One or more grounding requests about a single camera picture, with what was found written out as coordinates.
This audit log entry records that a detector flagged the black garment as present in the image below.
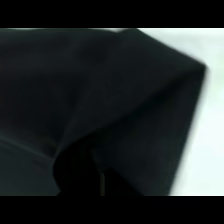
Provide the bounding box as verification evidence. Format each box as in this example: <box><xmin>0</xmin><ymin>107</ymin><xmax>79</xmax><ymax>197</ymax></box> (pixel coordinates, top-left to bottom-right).
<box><xmin>0</xmin><ymin>27</ymin><xmax>208</xmax><ymax>197</ymax></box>

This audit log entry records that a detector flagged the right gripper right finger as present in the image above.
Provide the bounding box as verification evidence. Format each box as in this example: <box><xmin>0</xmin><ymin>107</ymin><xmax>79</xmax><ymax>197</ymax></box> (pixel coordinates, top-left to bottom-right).
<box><xmin>102</xmin><ymin>168</ymin><xmax>141</xmax><ymax>197</ymax></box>

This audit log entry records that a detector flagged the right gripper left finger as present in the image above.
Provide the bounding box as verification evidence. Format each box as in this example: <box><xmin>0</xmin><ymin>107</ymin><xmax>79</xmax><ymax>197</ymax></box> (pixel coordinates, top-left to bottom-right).
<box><xmin>52</xmin><ymin>142</ymin><xmax>102</xmax><ymax>197</ymax></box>

